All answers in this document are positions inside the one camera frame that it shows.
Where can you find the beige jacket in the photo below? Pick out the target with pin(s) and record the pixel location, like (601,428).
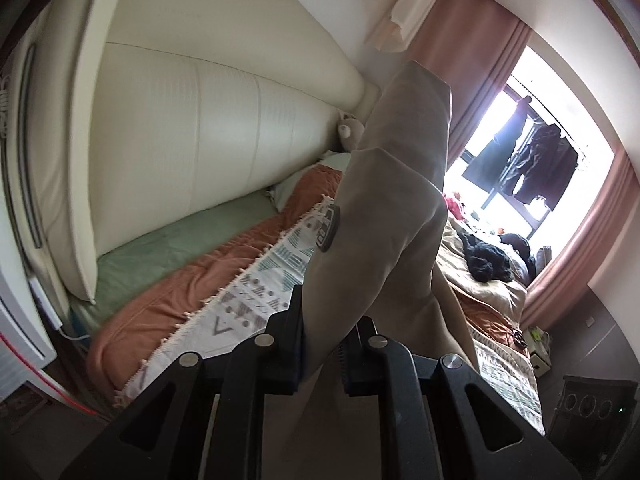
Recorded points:
(380,210)

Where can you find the long dark hanging coat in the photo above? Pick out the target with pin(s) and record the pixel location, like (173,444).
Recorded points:
(492,160)

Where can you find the light green bed sheet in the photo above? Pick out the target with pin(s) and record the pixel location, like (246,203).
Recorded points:
(175,245)

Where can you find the dark cushions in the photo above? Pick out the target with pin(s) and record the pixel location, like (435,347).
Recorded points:
(520,245)

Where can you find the patterned bed blanket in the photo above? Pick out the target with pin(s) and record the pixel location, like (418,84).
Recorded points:
(260,280)

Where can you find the light green pillow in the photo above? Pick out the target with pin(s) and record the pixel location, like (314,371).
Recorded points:
(300,187)

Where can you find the cream padded headboard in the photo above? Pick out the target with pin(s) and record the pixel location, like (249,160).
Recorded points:
(200,125)

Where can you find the black knit garment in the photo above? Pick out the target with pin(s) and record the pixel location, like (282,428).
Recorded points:
(485,260)

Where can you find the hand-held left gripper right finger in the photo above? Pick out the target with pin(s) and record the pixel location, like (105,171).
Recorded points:
(357,365)

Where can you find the white nightstand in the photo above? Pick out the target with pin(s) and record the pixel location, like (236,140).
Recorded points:
(539,360)

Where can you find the dark hanging garment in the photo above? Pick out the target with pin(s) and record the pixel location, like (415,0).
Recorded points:
(525,170)
(555,170)

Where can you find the dark framed window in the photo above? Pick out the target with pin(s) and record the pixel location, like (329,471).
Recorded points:
(495,192)

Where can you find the pink curtain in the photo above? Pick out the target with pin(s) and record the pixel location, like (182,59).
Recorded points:
(465,60)
(580,240)

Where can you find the beige duvet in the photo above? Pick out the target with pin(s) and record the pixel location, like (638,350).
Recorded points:
(495,295)

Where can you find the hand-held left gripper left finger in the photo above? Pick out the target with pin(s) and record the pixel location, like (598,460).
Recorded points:
(287,350)

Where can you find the grey plush toy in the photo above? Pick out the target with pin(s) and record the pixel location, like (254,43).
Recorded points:
(347,132)

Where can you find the orange-brown bed cover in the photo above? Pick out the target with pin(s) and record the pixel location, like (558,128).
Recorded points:
(200,280)

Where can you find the white power strip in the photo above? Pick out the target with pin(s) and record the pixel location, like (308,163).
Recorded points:
(45,300)

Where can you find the red clothes pile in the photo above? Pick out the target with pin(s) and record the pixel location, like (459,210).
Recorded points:
(452,204)

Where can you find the green item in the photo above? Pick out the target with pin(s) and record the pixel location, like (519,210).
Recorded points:
(536,335)

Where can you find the white bedside cabinet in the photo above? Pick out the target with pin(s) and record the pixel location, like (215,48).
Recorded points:
(20,340)

